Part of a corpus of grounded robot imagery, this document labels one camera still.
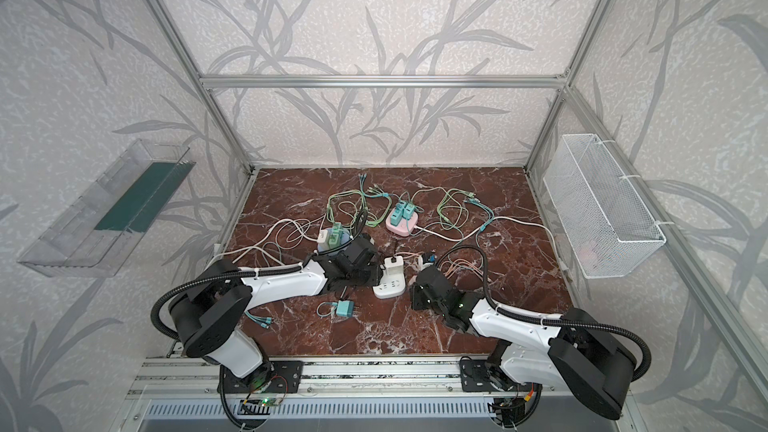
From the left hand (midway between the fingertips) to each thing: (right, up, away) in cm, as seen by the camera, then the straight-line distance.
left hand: (385, 268), depth 89 cm
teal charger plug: (-11, -10, -6) cm, 16 cm away
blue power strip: (-16, +9, +2) cm, 18 cm away
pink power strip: (+6, +11, +12) cm, 17 cm away
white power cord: (-24, +8, +10) cm, 27 cm away
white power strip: (+2, -4, -2) cm, 5 cm away
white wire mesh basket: (+48, +15, -28) cm, 57 cm away
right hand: (+8, -3, -3) cm, 9 cm away
